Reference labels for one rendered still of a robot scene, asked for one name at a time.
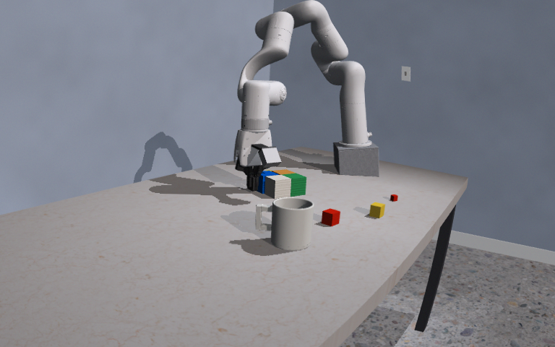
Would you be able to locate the grey mug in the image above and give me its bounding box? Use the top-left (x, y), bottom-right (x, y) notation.
top-left (256, 197), bottom-right (314, 250)

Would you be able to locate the blue cube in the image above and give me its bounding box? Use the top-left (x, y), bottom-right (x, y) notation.
top-left (257, 171), bottom-right (279, 194)

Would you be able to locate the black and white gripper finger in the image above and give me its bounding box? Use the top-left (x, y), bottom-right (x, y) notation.
top-left (235, 158), bottom-right (255, 191)
top-left (253, 166), bottom-right (270, 191)

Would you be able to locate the green cube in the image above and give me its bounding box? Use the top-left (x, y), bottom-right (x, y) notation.
top-left (282, 173), bottom-right (306, 197)

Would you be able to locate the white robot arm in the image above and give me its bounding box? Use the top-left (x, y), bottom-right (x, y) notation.
top-left (237, 0), bottom-right (372, 168)

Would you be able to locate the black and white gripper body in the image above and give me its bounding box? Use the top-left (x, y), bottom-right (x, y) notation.
top-left (233, 128), bottom-right (272, 167)

